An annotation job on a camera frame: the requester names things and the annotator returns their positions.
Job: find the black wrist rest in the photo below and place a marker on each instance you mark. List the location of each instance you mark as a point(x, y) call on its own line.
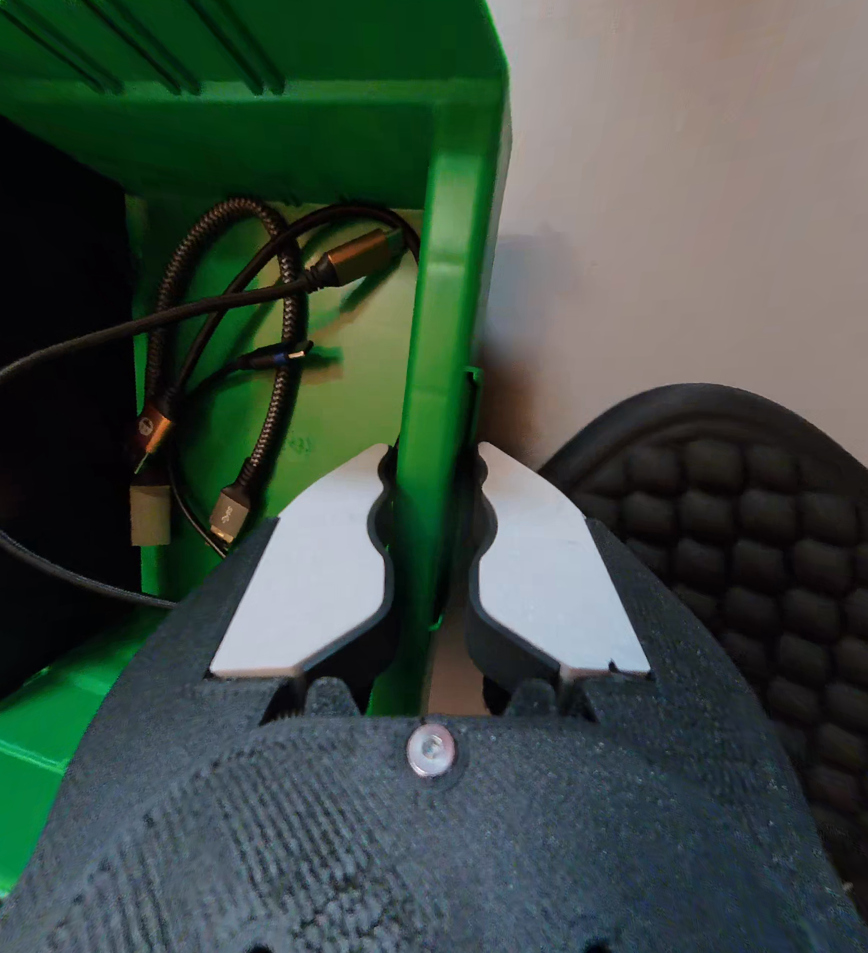
point(776, 558)

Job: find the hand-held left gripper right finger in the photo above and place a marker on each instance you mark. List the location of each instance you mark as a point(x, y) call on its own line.
point(553, 581)

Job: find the black divider of green bin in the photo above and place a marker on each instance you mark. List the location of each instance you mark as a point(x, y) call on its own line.
point(32, 260)

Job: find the green plastic bin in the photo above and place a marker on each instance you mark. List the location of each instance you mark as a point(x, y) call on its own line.
point(441, 298)

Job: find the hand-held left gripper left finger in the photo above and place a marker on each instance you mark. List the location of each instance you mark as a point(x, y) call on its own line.
point(314, 581)

